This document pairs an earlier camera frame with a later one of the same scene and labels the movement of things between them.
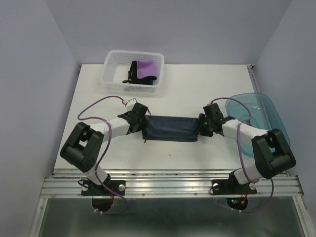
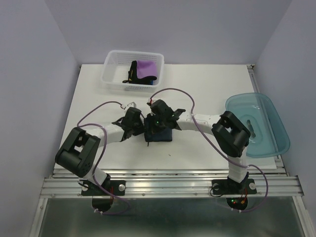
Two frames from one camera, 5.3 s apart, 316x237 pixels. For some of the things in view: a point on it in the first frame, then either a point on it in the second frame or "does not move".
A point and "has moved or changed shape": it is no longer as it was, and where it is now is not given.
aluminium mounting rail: x=167 y=183 does not move
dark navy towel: x=171 y=128 has moved or changed shape
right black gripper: x=202 y=117 -> x=152 y=114
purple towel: x=146 y=68 does not move
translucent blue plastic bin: x=263 y=115 does not move
